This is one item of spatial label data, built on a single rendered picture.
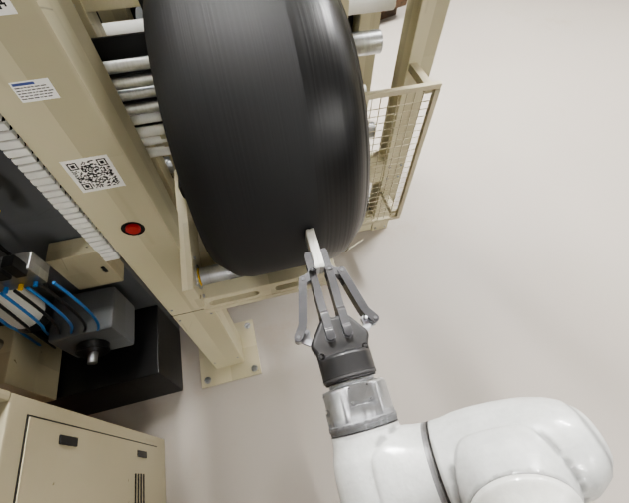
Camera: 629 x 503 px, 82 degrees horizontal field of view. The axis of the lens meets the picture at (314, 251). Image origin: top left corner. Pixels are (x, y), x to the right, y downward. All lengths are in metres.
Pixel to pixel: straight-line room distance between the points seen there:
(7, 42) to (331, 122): 0.42
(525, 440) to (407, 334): 1.42
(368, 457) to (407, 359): 1.34
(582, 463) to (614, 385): 1.72
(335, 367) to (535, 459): 0.23
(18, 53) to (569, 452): 0.77
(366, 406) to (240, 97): 0.42
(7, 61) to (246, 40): 0.31
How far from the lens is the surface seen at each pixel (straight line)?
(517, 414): 0.47
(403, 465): 0.47
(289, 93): 0.52
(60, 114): 0.68
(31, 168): 0.78
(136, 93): 1.13
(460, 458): 0.45
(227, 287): 0.94
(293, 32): 0.56
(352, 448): 0.48
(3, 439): 0.99
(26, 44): 0.64
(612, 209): 2.82
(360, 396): 0.48
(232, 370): 1.76
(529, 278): 2.22
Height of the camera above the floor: 1.68
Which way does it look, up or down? 57 degrees down
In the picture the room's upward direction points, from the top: straight up
